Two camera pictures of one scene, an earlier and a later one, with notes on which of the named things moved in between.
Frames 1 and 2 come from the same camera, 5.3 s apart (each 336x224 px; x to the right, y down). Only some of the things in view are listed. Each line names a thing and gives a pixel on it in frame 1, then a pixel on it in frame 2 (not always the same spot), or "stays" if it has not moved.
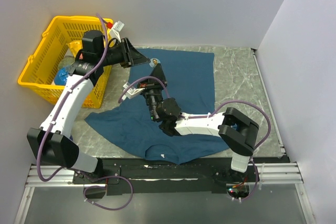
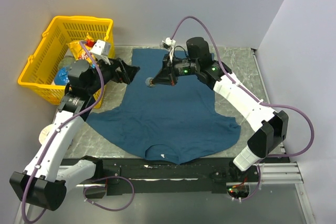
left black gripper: (130, 56) -> (127, 73)
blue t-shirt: (190, 82) stays
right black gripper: (150, 86) -> (167, 75)
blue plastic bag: (61, 76) stays
